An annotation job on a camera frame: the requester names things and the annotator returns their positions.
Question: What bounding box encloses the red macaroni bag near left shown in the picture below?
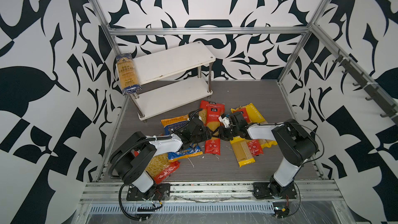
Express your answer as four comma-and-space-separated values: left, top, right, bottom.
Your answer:
145, 153, 180, 184

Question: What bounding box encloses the red macaroni bag centre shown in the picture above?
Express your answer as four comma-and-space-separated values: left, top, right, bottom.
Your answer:
199, 100, 209, 124

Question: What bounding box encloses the yellow Pastatime spaghetti pack right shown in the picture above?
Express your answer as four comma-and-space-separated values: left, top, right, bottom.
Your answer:
231, 103, 278, 148

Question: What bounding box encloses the blue gold spaghetti pack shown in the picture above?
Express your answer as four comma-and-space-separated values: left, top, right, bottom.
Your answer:
116, 53, 142, 94

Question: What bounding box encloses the red macaroni bag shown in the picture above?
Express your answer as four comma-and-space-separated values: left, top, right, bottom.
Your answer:
199, 100, 209, 124
145, 153, 180, 184

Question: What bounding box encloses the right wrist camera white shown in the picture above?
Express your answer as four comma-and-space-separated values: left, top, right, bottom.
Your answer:
218, 114, 231, 128

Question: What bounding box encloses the white two-tier shelf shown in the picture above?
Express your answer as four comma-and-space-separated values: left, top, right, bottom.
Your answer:
131, 41, 216, 121

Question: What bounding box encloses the black corrugated cable hose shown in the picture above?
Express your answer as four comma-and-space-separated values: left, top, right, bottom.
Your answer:
107, 134, 173, 175

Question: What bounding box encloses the blue orecchiette pasta bag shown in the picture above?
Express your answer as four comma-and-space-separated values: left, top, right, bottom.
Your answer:
161, 115, 203, 162

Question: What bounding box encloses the white slotted cable duct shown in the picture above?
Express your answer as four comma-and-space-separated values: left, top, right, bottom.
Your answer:
89, 202, 275, 214

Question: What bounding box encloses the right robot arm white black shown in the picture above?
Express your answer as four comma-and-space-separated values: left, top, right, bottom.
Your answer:
218, 112, 319, 188

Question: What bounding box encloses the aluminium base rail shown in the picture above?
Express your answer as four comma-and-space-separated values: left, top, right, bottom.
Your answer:
79, 180, 344, 203

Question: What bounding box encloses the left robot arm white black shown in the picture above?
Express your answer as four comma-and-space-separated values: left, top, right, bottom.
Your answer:
107, 116, 212, 194

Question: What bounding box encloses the yellow Pastatime spaghetti pack front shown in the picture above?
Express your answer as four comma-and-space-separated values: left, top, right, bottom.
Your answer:
230, 139, 255, 168

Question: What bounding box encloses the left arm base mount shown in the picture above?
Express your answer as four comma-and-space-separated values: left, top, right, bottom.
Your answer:
126, 184, 171, 201

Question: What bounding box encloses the yellow pastatime spaghetti pack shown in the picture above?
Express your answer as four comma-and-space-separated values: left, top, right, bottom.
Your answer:
231, 103, 278, 148
230, 139, 255, 168

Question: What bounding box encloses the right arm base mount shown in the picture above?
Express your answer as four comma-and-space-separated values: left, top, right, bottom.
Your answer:
253, 181, 297, 200

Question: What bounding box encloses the red spaghetti pack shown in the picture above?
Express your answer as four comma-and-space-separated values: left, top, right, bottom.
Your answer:
247, 107, 264, 157
205, 104, 225, 155

